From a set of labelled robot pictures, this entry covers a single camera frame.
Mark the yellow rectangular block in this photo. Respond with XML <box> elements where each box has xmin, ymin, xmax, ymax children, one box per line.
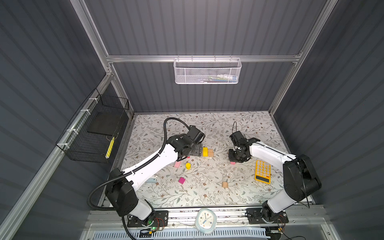
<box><xmin>203</xmin><ymin>147</ymin><xmax>208</xmax><ymax>157</ymax></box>

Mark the plain wood rectangular block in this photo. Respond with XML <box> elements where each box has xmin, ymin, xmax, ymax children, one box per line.
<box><xmin>208</xmin><ymin>149</ymin><xmax>214</xmax><ymax>157</ymax></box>

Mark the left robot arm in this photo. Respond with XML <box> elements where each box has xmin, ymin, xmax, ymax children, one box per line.
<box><xmin>106</xmin><ymin>126</ymin><xmax>205</xmax><ymax>222</ymax></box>

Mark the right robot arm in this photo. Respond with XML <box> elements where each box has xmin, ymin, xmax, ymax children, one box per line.
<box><xmin>229</xmin><ymin>131</ymin><xmax>322</xmax><ymax>222</ymax></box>

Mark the magenta square block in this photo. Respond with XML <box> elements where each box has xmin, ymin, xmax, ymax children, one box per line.
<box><xmin>179</xmin><ymin>177</ymin><xmax>186</xmax><ymax>185</ymax></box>

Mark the yellow calculator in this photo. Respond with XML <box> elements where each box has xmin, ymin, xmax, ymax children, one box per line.
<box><xmin>255</xmin><ymin>160</ymin><xmax>271</xmax><ymax>184</ymax></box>

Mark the white round clock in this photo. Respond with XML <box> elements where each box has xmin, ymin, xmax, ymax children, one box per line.
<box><xmin>195</xmin><ymin>208</ymin><xmax>217</xmax><ymax>235</ymax></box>

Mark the black foam pad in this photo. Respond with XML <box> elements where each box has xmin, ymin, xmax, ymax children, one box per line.
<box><xmin>87</xmin><ymin>113</ymin><xmax>124</xmax><ymax>137</ymax></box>

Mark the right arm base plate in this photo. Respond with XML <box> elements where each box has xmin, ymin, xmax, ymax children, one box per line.
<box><xmin>245</xmin><ymin>207</ymin><xmax>289</xmax><ymax>224</ymax></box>

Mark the white wire mesh basket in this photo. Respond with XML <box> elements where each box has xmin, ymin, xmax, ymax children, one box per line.
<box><xmin>173</xmin><ymin>58</ymin><xmax>242</xmax><ymax>85</ymax></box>

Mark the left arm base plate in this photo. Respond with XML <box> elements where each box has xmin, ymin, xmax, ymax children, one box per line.
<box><xmin>126</xmin><ymin>211</ymin><xmax>169</xmax><ymax>228</ymax></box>

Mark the black wire basket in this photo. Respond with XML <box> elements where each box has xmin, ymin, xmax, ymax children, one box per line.
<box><xmin>56</xmin><ymin>90</ymin><xmax>130</xmax><ymax>164</ymax></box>

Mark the black corrugated cable hose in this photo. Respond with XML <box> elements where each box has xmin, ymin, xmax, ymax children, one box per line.
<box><xmin>86</xmin><ymin>117</ymin><xmax>191</xmax><ymax>240</ymax></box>

